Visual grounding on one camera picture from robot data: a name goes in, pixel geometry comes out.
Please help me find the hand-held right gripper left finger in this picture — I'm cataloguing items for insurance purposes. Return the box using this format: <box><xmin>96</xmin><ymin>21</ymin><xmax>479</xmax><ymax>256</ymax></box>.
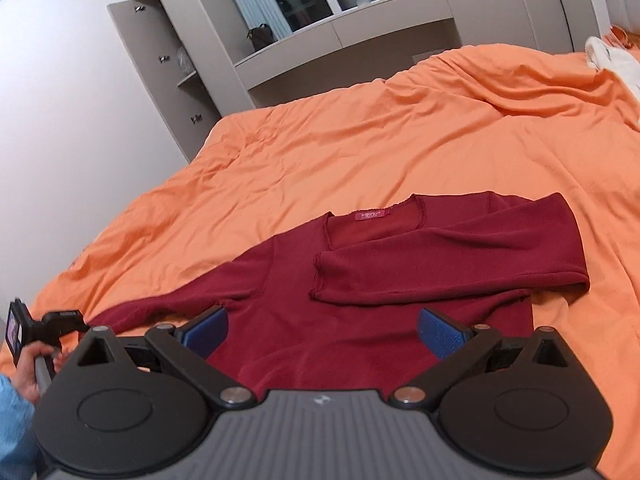
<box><xmin>75</xmin><ymin>306</ymin><xmax>257</xmax><ymax>407</ymax></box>

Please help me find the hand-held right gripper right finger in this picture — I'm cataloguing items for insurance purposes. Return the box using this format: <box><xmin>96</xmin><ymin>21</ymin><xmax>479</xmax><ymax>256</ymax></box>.
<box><xmin>389</xmin><ymin>306</ymin><xmax>571</xmax><ymax>409</ymax></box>

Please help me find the dark red sweater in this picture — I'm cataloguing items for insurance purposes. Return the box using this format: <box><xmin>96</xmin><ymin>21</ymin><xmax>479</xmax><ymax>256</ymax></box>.
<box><xmin>82</xmin><ymin>191</ymin><xmax>592</xmax><ymax>401</ymax></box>

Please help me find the person's left hand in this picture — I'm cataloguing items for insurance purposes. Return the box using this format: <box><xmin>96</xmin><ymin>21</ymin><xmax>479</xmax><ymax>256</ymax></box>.
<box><xmin>14</xmin><ymin>342</ymin><xmax>67</xmax><ymax>407</ymax></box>

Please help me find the orange blanket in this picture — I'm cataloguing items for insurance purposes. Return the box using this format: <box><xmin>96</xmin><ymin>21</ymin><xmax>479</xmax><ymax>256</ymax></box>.
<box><xmin>0</xmin><ymin>26</ymin><xmax>640</xmax><ymax>480</ymax></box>

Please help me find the clear plastic bag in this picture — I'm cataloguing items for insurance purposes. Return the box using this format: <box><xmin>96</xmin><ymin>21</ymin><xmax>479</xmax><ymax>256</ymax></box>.
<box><xmin>174</xmin><ymin>46</ymin><xmax>197</xmax><ymax>77</ymax></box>

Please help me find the black handbag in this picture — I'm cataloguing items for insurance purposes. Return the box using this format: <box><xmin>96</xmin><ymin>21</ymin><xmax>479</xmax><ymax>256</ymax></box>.
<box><xmin>246</xmin><ymin>23</ymin><xmax>275</xmax><ymax>52</ymax></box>

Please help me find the white crumpled cloth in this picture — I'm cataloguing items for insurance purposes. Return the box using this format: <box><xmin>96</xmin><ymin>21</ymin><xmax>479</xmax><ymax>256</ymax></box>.
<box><xmin>584</xmin><ymin>35</ymin><xmax>640</xmax><ymax>132</ymax></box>

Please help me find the grey wall cabinet unit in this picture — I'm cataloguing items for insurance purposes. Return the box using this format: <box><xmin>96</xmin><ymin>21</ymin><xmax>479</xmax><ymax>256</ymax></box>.
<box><xmin>106</xmin><ymin>0</ymin><xmax>640</xmax><ymax>166</ymax></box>

